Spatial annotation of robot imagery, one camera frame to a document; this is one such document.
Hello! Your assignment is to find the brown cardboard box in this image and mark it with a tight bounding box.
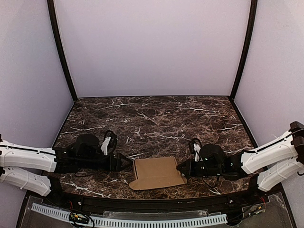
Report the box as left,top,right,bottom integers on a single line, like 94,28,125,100
129,157,187,190

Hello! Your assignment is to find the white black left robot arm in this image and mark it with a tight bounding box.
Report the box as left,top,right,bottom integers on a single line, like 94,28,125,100
0,130,133,197

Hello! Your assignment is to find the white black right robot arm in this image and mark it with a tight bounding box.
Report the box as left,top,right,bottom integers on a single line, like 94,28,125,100
176,121,304,192

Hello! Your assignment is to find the right small circuit board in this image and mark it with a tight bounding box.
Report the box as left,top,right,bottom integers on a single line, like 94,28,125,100
246,205,266,217

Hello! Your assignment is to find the small green circuit board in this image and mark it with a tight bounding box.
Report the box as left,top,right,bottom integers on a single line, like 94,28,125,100
68,212,90,224

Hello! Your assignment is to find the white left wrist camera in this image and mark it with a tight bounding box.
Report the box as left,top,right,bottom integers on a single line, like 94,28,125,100
101,136,111,156

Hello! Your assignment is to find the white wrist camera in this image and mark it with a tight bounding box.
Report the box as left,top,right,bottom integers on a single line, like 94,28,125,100
101,136,111,156
193,143,202,162

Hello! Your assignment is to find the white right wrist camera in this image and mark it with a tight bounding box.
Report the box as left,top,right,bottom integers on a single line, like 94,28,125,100
193,143,202,162

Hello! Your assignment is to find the white slotted cable duct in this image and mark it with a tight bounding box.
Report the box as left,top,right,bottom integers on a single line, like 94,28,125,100
31,203,228,228

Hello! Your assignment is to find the black front table rail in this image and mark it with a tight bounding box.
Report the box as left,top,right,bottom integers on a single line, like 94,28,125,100
43,184,283,214

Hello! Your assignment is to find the black left frame post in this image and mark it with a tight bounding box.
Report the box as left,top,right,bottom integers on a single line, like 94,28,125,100
47,0,78,103

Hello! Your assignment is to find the black frame post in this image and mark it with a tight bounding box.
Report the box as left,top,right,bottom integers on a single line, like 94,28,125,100
229,0,258,103
47,0,78,103

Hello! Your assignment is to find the black right frame post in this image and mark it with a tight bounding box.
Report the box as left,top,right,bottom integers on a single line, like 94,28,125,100
229,0,258,103

